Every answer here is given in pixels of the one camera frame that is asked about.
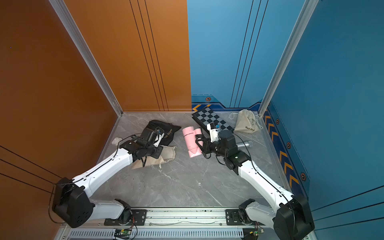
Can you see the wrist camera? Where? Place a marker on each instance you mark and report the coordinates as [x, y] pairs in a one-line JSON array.
[[159, 134], [213, 131]]

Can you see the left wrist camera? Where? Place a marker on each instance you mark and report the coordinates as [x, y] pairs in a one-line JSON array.
[[159, 134]]

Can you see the green circuit board right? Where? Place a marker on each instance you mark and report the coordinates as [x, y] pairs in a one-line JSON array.
[[256, 233]]

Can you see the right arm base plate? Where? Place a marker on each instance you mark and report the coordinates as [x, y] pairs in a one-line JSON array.
[[237, 217]]

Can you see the beige drawstring bag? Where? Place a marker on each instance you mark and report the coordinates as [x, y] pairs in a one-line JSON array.
[[168, 154], [247, 122]]

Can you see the black white chessboard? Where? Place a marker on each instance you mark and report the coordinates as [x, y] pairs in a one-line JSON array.
[[206, 116]]

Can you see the silver cylinder flashlight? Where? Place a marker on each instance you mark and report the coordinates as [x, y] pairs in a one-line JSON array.
[[245, 144]]

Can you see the pink hair dryer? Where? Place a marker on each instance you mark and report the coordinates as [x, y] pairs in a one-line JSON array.
[[190, 138]]

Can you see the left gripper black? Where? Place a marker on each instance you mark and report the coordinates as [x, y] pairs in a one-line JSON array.
[[158, 153]]

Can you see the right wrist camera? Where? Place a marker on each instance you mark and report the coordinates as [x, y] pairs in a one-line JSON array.
[[213, 131]]

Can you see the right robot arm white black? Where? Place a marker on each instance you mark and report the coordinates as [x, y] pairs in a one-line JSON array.
[[287, 214]]

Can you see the black cloth bag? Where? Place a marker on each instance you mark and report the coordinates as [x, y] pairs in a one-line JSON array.
[[168, 128]]

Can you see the white earbuds case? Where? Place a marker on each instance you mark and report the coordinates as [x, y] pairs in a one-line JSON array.
[[116, 141]]

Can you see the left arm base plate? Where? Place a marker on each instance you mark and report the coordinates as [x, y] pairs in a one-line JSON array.
[[135, 217]]

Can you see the green circuit board left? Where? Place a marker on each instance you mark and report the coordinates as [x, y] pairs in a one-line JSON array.
[[123, 234]]

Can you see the green circuit board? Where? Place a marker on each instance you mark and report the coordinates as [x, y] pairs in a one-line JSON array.
[[123, 234], [256, 233]]

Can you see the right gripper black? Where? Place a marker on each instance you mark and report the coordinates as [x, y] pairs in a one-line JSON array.
[[206, 146]]

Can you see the aluminium front rail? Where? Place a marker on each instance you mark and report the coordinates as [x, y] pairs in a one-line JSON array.
[[188, 217]]

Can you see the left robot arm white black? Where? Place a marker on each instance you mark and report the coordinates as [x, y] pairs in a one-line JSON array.
[[71, 199]]

